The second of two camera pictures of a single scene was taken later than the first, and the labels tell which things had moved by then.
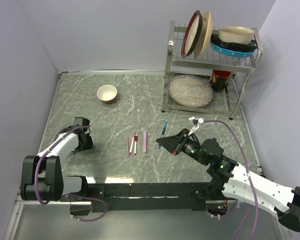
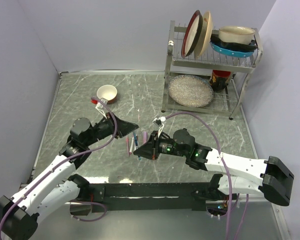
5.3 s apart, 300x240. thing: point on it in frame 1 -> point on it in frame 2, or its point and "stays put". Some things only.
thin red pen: (127, 144) stays put
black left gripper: (89, 146) -> (123, 127)
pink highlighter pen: (144, 142) stays put
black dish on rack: (252, 46) stays put
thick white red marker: (136, 140) stays put
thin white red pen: (131, 146) stays put
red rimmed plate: (192, 33) stays put
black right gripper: (173, 143) -> (150, 149)
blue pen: (163, 132) -> (136, 141)
